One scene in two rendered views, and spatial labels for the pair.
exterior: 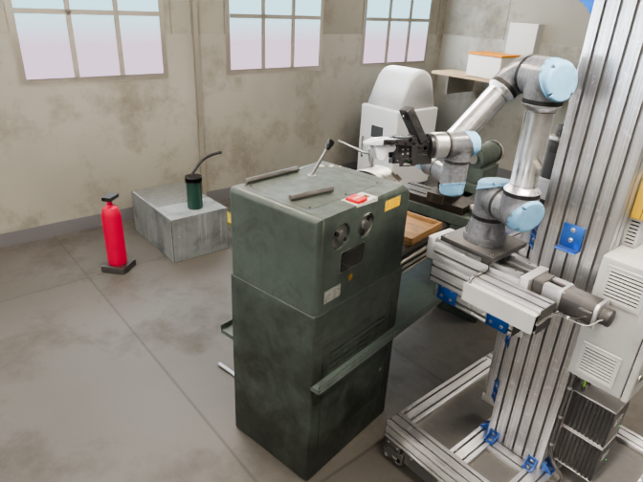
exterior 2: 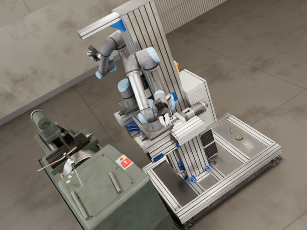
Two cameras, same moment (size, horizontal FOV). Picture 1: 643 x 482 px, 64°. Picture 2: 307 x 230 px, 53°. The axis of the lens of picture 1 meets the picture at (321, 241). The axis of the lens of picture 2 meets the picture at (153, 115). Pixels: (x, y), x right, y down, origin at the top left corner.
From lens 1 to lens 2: 1.58 m
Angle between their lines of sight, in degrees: 55
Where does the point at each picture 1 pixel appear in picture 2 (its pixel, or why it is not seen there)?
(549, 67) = (152, 52)
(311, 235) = (150, 187)
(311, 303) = (164, 210)
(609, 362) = (207, 116)
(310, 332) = (170, 220)
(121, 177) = not seen: outside the picture
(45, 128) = not seen: outside the picture
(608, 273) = (191, 95)
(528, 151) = (161, 83)
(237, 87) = not seen: outside the picture
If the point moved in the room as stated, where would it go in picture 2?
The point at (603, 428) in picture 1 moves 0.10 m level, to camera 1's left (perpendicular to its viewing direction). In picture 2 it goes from (211, 135) to (210, 143)
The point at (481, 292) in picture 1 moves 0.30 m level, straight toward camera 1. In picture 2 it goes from (185, 135) to (220, 142)
